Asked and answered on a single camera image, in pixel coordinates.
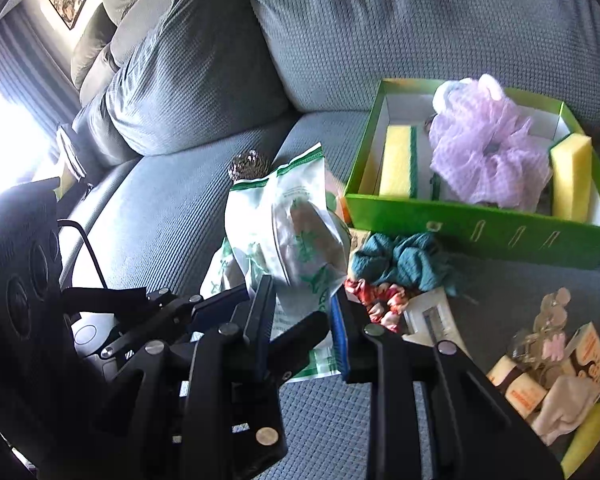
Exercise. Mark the clear hair clip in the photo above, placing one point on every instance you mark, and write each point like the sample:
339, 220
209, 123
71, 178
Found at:
550, 310

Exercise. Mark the small printed packet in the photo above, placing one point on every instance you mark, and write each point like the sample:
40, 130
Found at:
360, 240

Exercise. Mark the cream hair claw clip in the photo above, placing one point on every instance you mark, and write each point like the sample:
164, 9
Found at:
565, 405

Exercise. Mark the grey sofa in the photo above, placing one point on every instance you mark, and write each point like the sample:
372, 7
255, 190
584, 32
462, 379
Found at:
180, 210

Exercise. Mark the grey curtain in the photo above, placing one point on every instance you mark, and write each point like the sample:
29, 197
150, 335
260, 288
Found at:
20, 60

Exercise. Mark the yellow sponge with green scourer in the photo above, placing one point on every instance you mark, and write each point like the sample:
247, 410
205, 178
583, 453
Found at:
397, 160

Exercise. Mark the teal scrunchie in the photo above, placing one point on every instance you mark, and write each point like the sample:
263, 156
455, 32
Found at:
405, 260

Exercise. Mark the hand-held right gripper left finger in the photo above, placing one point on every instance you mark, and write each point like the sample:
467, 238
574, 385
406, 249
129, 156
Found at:
260, 310

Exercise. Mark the green cardboard box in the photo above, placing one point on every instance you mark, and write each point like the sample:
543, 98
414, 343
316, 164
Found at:
455, 230

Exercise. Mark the white green plastic bag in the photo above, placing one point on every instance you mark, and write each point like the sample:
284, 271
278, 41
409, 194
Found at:
290, 220

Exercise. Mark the crumpled plastic bag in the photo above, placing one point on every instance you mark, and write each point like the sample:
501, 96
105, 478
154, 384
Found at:
225, 270

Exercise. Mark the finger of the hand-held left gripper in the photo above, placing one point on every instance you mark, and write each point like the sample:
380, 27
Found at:
130, 300
220, 305

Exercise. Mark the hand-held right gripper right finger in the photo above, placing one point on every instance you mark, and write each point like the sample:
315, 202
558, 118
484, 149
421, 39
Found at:
338, 332

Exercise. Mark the red floral scrunchie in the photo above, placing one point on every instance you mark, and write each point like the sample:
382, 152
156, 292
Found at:
380, 305

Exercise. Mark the purple mesh bath pouf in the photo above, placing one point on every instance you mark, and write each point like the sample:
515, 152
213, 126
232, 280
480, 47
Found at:
480, 135

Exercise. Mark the white hair claw clip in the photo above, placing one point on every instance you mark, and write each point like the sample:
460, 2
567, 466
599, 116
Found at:
425, 317

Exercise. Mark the orange object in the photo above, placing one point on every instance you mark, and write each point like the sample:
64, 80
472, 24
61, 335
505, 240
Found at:
345, 205

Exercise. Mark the steel wool scrubber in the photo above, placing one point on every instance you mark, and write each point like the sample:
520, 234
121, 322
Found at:
246, 165

